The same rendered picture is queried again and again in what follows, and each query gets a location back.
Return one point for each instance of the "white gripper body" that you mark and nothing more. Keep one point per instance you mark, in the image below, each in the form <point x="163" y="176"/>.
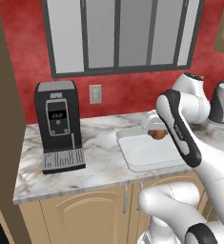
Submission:
<point x="152" y="121"/>

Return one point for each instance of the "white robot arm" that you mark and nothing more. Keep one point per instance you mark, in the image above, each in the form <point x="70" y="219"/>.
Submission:
<point x="180" y="203"/>

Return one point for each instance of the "orange tangerine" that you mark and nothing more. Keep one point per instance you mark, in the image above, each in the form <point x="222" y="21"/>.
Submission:
<point x="158" y="134"/>

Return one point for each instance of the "white tupperware container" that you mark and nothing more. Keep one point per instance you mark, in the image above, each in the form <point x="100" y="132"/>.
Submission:
<point x="148" y="152"/>

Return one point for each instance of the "dark framed window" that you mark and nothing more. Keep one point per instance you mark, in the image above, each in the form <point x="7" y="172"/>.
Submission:
<point x="116" y="35"/>

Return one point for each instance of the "black coffee machine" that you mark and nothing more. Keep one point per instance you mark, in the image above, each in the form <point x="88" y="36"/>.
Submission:
<point x="57" y="133"/>

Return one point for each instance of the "beige cupboard door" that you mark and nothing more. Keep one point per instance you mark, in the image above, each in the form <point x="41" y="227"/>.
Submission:
<point x="85" y="219"/>
<point x="142" y="222"/>

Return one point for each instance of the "brown tall cabinet panel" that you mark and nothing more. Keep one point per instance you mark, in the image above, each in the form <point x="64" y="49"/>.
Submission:
<point x="2" y="111"/>

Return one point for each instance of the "grey wall outlet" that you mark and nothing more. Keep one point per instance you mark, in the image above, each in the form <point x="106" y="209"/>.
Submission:
<point x="95" y="94"/>

